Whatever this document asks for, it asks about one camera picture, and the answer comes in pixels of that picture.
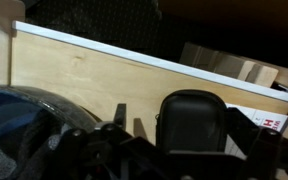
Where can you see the dark round bowl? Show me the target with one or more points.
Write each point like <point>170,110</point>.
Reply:
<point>24,110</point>

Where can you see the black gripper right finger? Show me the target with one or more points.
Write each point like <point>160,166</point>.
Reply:
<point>242,128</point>

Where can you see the white paper with red letters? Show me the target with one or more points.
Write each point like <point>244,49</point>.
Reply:
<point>274,121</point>

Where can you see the black board eraser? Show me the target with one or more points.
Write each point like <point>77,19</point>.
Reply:
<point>190,123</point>

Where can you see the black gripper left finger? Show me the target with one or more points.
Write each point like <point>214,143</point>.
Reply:
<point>120,115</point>

